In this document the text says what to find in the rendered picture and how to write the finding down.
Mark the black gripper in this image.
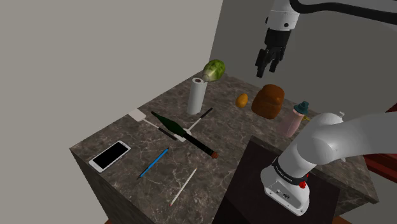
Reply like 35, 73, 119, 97
255, 27, 293, 78

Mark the brown bread loaf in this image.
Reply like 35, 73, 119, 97
251, 83, 286, 120

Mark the yellow-brown potato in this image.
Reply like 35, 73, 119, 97
235, 93, 249, 109

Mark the green lettuce head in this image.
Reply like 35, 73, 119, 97
202, 59, 226, 83

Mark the pink spray bottle teal cap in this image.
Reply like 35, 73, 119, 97
280, 100, 311, 139

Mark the white paper towel roll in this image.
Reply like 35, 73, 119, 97
186, 77, 208, 116

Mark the black rod with brown end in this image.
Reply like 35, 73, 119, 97
183, 132, 219, 160

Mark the dark green wine bottle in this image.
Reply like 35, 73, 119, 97
150, 110, 188, 137

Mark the dark robot stand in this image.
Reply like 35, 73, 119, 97
212, 134, 342, 224

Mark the white pencil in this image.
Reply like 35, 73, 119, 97
169, 167, 199, 207

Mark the red wooden furniture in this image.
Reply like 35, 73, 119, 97
362, 102, 397, 185

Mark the blue pen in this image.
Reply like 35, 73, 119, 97
136, 147, 171, 180

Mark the white smartphone black screen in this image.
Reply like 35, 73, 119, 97
88, 140, 132, 174

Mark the white spatula with black handle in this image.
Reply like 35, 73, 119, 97
173, 107, 214, 143
128, 108, 178, 141

